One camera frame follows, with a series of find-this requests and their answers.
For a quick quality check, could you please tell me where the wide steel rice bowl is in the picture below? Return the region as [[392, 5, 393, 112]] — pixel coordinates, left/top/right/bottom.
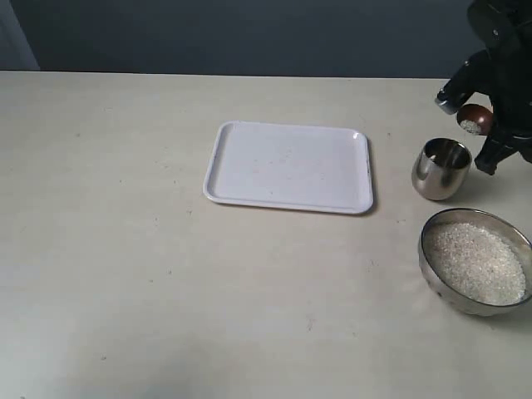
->
[[418, 208, 531, 317]]

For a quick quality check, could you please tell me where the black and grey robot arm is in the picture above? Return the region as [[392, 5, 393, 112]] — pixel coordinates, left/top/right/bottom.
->
[[436, 1, 531, 175]]

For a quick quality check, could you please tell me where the small steel cup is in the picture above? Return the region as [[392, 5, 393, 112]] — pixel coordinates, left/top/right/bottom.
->
[[411, 137, 472, 201]]

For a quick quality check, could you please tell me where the dark red wooden spoon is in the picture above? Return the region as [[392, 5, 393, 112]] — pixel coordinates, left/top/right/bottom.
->
[[456, 104, 493, 135]]

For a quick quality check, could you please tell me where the white rectangular plastic tray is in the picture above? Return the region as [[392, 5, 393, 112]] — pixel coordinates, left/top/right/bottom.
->
[[203, 121, 374, 214]]

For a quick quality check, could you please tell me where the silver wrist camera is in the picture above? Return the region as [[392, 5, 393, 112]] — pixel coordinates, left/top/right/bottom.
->
[[435, 91, 462, 115]]

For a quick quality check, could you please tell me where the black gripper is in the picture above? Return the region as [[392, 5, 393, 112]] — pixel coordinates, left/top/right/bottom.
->
[[440, 24, 531, 175]]

